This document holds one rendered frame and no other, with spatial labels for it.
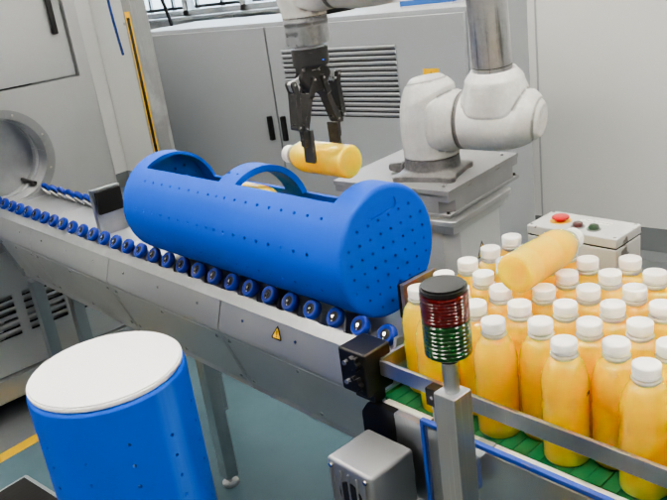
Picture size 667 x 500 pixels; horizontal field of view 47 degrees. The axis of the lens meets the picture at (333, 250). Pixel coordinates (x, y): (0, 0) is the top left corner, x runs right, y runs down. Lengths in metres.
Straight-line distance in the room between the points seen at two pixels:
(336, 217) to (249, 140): 2.49
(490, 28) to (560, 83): 2.40
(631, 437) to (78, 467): 0.88
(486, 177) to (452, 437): 1.20
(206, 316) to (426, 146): 0.73
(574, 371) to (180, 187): 1.14
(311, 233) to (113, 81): 5.61
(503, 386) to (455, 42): 2.03
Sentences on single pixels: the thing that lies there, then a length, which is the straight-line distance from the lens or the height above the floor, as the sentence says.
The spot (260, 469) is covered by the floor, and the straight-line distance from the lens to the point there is 2.88.
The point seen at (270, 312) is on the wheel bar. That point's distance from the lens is 1.79.
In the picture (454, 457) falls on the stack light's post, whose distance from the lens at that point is 1.11.
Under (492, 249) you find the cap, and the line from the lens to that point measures 1.52.
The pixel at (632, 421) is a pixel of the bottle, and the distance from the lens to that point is 1.14.
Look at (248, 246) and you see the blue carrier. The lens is 1.71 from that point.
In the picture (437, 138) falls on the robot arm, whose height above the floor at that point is 1.20.
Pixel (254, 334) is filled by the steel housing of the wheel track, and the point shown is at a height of 0.86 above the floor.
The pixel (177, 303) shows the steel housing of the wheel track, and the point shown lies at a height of 0.86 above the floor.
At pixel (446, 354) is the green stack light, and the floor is 1.17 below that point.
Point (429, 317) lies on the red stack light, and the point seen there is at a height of 1.22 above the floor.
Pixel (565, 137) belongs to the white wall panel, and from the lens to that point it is 4.39.
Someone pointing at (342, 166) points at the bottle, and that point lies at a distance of 1.56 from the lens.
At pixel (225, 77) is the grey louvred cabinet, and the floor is 1.20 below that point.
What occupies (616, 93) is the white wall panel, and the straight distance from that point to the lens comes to 4.24.
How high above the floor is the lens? 1.66
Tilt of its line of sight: 20 degrees down
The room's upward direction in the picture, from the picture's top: 8 degrees counter-clockwise
